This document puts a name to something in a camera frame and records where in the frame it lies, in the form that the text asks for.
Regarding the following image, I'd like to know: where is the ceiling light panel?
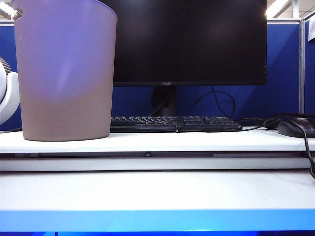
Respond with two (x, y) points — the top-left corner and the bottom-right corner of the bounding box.
(267, 0), (293, 18)
(0, 4), (15, 19)

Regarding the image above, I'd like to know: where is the black grey Logitech mouse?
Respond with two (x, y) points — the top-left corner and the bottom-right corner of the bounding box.
(277, 117), (315, 138)

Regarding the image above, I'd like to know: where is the black monitor stand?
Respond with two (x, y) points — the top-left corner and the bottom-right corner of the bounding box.
(151, 85), (178, 117)

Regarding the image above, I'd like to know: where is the white desk fan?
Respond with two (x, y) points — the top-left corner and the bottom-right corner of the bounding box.
(0, 56), (21, 125)

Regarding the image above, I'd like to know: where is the grey partition post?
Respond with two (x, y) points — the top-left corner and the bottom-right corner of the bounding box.
(299, 18), (306, 114)

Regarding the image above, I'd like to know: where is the black ASUS computer monitor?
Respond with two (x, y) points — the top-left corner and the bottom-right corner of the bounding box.
(98, 0), (268, 86)

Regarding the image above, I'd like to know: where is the thick black power cable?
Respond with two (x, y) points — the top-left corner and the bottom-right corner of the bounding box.
(263, 113), (315, 179)

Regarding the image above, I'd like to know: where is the black adapter cable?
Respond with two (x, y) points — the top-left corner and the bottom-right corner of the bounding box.
(235, 117), (267, 131)

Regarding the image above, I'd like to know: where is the thin black monitor cable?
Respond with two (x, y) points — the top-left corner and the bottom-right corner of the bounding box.
(189, 90), (236, 118)
(211, 85), (229, 118)

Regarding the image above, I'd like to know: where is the white flat board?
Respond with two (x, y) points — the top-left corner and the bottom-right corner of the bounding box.
(0, 127), (315, 153)

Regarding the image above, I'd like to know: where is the white paper sheet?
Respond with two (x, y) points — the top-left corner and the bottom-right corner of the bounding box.
(307, 19), (315, 42)

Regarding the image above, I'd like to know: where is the black Logitech keyboard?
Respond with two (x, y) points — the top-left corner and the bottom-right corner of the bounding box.
(110, 115), (243, 133)

